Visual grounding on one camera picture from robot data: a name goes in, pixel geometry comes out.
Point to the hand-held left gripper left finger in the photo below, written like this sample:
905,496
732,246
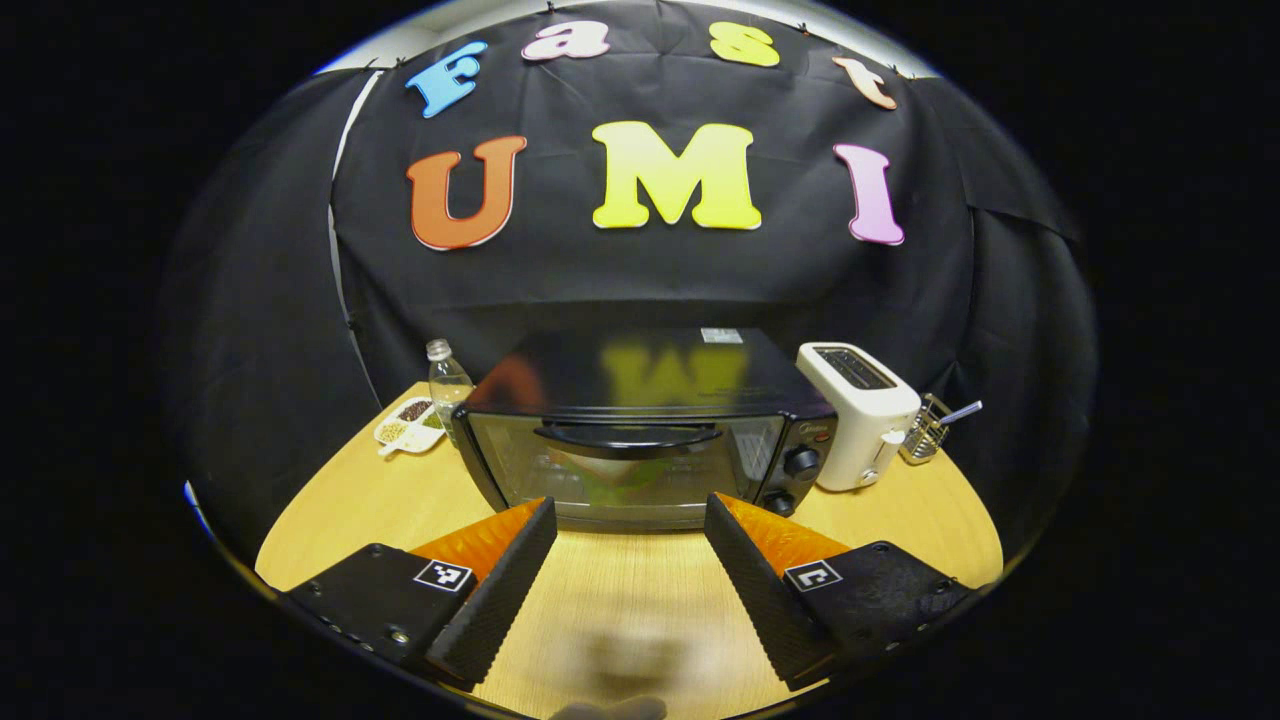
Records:
500,600

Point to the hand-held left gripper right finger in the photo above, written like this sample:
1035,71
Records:
758,600

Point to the toast and lettuce sandwich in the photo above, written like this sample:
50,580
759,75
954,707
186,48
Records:
615,490

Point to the black electric oven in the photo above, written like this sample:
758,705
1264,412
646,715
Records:
650,370

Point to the white divided grain dish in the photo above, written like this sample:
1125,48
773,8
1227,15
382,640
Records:
405,425

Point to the white toaster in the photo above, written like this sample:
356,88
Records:
860,420

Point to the clear plastic water bottle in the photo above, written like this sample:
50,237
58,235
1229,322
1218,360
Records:
448,385

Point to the black backdrop cloth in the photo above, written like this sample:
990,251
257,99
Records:
650,280

